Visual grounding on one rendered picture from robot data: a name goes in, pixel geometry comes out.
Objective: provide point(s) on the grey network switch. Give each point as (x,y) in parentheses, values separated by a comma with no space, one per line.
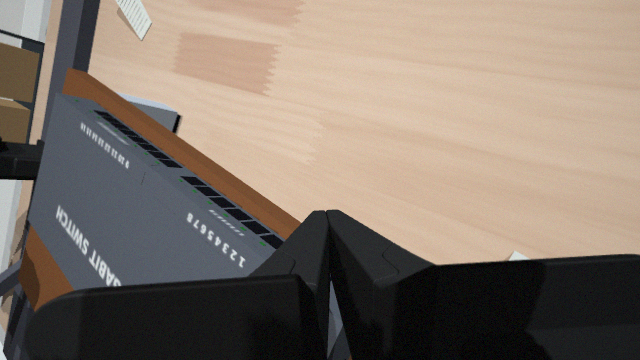
(113,209)

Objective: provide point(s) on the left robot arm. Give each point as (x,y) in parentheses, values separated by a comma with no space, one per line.
(19,161)

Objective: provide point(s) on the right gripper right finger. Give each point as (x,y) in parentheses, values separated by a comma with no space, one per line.
(430,314)

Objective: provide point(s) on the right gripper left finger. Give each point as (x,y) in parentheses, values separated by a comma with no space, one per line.
(275,317)

